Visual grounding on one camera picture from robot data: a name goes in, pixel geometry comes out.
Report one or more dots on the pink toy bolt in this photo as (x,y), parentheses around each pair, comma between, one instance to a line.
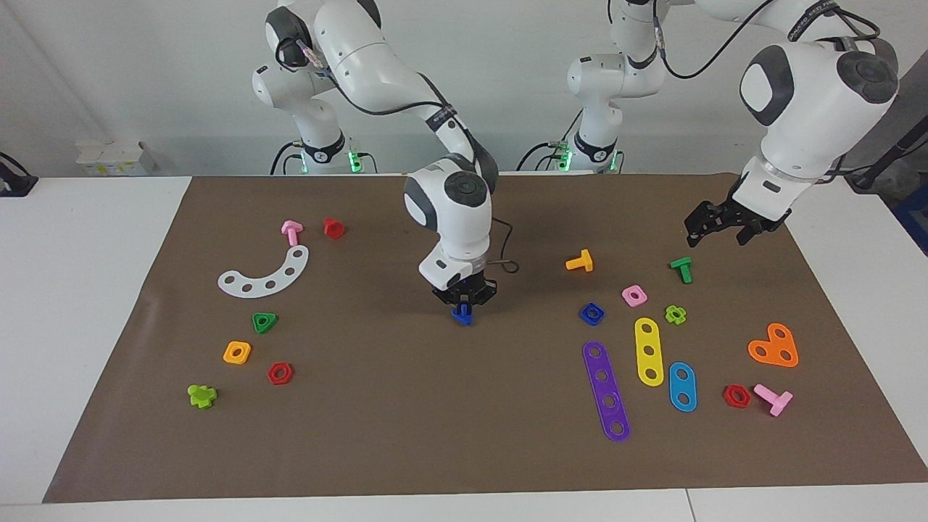
(779,401)
(291,228)

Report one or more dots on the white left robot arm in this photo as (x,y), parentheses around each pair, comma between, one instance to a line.
(812,94)

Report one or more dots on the blue crate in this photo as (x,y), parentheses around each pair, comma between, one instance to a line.
(915,217)

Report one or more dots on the lime green flower nut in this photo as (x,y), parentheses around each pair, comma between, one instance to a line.
(670,316)

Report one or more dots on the blue toy screw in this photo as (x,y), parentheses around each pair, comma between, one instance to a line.
(462,317)

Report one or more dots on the green triangle toy nut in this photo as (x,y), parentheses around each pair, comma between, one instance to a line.
(258,328)

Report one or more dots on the red toy bolt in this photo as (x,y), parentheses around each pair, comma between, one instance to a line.
(333,229)

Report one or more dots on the lime green toy bolt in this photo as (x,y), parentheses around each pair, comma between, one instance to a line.
(201,396)

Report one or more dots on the yellow three-hole strip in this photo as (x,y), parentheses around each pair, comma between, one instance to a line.
(647,339)

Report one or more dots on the brown table mat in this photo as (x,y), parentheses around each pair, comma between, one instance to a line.
(435,435)

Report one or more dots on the orange three-hole corner plate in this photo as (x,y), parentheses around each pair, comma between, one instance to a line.
(774,348)

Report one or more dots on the white curved five-hole plate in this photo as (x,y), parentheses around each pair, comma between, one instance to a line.
(280,278)

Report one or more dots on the pink square toy nut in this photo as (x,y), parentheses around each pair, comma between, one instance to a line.
(626,297)

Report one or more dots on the red hexagon toy nut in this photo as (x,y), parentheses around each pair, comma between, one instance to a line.
(272,374)
(728,396)

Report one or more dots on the blue square toy nut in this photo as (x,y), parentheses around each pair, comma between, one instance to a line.
(584,315)

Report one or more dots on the purple four-hole strip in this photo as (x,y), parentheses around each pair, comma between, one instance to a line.
(598,365)

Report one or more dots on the blue two-hole strip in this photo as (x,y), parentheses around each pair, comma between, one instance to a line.
(681,386)

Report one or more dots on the white box with yellow label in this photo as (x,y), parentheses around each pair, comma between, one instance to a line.
(109,156)

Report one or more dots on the orange toy bolt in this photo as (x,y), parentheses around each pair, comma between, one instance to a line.
(583,261)

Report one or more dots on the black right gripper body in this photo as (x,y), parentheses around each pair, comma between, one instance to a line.
(471,290)

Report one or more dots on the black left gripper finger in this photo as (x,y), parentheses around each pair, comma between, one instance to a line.
(694,233)
(747,235)

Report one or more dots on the black stand pole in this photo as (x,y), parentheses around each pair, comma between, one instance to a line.
(863,177)

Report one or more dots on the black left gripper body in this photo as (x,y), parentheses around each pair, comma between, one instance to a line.
(725,214)

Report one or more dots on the dark green toy bolt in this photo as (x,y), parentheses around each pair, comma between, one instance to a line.
(683,267)

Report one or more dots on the orange square toy nut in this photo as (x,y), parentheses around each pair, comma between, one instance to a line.
(228,354)

